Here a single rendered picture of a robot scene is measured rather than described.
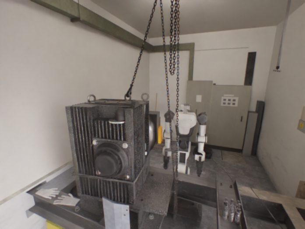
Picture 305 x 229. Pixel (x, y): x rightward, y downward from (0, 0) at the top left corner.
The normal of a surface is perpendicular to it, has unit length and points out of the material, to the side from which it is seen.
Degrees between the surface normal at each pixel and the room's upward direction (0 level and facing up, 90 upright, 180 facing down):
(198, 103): 90
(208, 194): 90
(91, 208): 90
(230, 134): 90
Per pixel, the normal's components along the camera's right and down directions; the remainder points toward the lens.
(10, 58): 0.93, 0.08
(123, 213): -0.18, 0.23
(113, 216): -0.49, 0.20
